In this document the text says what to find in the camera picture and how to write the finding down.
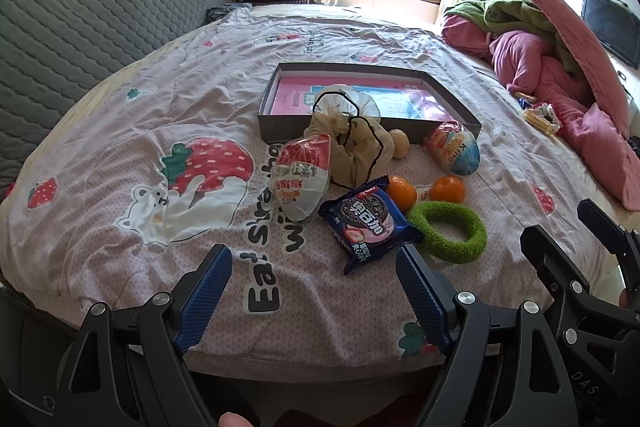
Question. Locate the brown walnut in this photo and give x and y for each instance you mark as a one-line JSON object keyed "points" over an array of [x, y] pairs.
{"points": [[399, 144]]}

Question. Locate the yellow snack packet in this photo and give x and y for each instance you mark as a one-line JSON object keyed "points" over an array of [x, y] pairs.
{"points": [[542, 119]]}

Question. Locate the orange tangerine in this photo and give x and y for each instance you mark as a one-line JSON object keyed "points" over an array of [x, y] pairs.
{"points": [[401, 194], [447, 189]]}

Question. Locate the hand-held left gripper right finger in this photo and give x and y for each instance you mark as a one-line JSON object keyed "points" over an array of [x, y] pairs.
{"points": [[420, 297]]}

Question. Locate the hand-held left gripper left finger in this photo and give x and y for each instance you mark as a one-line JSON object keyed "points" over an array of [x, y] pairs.
{"points": [[207, 297]]}

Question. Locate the black television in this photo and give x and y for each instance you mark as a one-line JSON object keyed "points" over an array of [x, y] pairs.
{"points": [[610, 27]]}

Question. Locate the person's right hand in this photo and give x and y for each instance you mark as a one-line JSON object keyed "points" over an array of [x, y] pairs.
{"points": [[623, 298]]}

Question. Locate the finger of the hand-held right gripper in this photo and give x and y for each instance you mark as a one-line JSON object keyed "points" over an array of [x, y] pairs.
{"points": [[552, 257], [607, 227]]}

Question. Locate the person's left hand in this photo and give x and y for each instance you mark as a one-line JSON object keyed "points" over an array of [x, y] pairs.
{"points": [[235, 421]]}

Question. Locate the blue orange snack packet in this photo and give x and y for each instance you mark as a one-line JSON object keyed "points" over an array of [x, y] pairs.
{"points": [[526, 97]]}

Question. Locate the red white egg toy pack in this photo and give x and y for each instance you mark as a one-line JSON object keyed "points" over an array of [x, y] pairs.
{"points": [[300, 177]]}

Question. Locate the strawberry printed bed sheet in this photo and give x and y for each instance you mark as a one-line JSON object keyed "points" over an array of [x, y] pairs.
{"points": [[150, 107]]}

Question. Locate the grey quilted headboard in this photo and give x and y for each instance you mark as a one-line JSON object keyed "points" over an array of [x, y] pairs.
{"points": [[75, 32]]}

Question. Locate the shallow grey cardboard box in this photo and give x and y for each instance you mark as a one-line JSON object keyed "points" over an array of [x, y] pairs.
{"points": [[280, 127]]}

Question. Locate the dark floral cloth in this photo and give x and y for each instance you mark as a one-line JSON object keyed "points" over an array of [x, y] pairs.
{"points": [[225, 13]]}

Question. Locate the red blue egg toy pack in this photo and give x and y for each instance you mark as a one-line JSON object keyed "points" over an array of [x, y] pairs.
{"points": [[455, 152]]}

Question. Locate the green blanket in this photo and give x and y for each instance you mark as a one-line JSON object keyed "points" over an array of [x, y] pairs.
{"points": [[515, 14]]}

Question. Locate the pink quilt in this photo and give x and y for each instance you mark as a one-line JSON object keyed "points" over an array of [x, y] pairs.
{"points": [[530, 67]]}

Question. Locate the blue cookie packet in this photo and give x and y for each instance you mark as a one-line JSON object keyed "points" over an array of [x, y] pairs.
{"points": [[370, 222]]}

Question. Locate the pink quilted mat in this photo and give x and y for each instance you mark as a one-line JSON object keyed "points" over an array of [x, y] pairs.
{"points": [[565, 17]]}

